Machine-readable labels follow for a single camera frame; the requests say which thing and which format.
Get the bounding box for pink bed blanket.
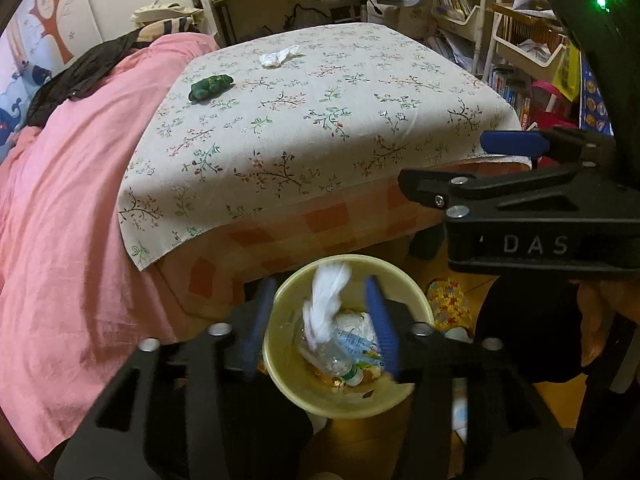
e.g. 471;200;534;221
1;34;216;460

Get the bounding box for beige tote bag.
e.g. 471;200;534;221
130;0;203;25

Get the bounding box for blue milk carton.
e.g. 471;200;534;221
333;328;384;370

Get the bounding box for magenta bag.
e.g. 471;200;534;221
530;80;578;129

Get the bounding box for white bookshelf cart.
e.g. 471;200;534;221
432;0;580;129

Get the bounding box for yellow trash bin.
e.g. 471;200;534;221
262;255;434;419

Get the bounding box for black jacket on bed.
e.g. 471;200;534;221
25;29;150;128

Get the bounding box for floral white tablecloth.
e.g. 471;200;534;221
118;23;521;269

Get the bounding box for clear plastic bottle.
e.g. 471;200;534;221
297;340;363;387

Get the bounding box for green plush toy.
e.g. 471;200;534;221
188;75;234;102

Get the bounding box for blue snack bag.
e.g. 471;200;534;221
579;53;613;136

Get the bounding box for person right hand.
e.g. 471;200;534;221
577;280;640;366

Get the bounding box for small white tissue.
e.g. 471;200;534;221
303;263;352;351

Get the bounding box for striped beige pillow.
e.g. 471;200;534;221
136;16;198;44

